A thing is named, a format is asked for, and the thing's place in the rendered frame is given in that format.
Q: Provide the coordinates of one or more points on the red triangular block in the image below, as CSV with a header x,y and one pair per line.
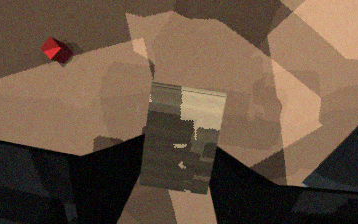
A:
x,y
56,50

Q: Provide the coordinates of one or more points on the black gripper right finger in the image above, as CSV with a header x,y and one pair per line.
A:
x,y
242,196

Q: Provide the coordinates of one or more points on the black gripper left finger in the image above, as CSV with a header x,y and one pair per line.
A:
x,y
94,188

